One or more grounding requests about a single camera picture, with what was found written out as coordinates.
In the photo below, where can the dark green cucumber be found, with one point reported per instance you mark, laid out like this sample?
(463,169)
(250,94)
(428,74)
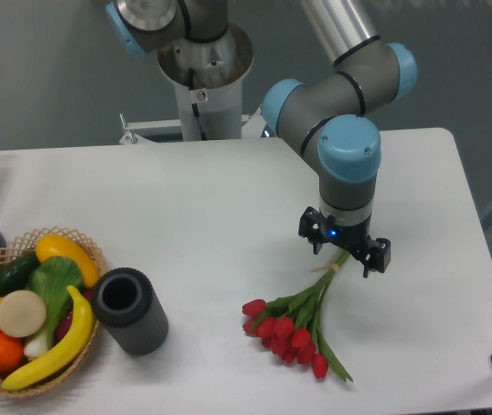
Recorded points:
(15,274)

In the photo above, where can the dark grey ribbed vase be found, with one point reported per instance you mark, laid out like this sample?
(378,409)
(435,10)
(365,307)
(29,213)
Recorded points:
(126,304)

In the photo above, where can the red tulip bouquet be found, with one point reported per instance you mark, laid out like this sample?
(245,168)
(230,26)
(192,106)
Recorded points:
(291,326)

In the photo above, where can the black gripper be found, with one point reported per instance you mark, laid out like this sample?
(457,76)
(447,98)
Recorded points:
(375,254)

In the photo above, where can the red vegetable in basket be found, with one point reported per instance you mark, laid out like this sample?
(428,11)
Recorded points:
(66,322)

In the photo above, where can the green bok choy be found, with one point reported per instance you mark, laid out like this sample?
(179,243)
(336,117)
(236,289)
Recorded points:
(50,281)

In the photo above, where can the yellow lemon squash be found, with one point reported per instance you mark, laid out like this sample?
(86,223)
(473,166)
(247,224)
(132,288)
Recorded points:
(55,245)

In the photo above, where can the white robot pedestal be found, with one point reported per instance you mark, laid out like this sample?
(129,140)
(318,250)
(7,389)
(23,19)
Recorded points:
(207,80)

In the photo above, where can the woven wicker basket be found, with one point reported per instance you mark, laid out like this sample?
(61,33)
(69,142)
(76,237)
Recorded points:
(24,244)

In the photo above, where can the beige round disc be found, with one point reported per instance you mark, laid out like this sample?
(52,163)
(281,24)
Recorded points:
(22,313)

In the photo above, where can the yellow banana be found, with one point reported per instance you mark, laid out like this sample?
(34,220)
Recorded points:
(62,353)

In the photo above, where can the white metal frame bracket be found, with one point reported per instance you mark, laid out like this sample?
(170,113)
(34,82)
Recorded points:
(170,130)

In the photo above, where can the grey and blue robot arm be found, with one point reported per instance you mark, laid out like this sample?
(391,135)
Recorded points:
(325,124)

